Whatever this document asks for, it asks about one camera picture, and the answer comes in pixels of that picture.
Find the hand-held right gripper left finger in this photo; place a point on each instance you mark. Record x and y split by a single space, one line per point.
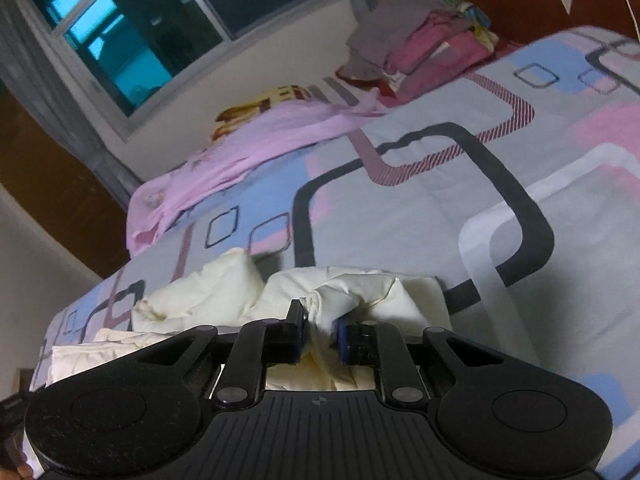
299 332

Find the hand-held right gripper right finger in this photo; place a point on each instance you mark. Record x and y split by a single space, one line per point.
343 342

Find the white puffer jacket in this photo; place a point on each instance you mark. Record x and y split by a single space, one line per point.
350 295

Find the pile of folded clothes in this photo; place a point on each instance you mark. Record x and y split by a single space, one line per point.
420 40

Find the wooden bedside furniture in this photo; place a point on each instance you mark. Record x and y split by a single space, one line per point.
25 382

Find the bed with patterned sheet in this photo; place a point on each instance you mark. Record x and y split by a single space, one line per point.
450 200

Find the pink blanket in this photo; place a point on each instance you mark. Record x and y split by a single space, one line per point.
260 140

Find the yellow printed pillow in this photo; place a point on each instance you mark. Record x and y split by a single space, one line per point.
260 107

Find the brown wooden door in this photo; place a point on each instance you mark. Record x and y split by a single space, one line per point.
55 200

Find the sliding glass window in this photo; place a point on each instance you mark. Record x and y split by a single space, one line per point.
150 25

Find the brown scalloped headboard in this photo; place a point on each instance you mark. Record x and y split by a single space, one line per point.
510 0

